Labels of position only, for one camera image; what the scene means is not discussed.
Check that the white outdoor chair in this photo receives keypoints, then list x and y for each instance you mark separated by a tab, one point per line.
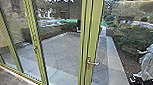
78	30

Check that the red shrub bed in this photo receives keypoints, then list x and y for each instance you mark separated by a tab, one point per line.
44	35

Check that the dark green shrub bed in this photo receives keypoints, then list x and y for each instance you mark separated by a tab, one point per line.
132	39

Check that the green framed glass window wall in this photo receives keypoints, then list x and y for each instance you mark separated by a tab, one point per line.
34	37

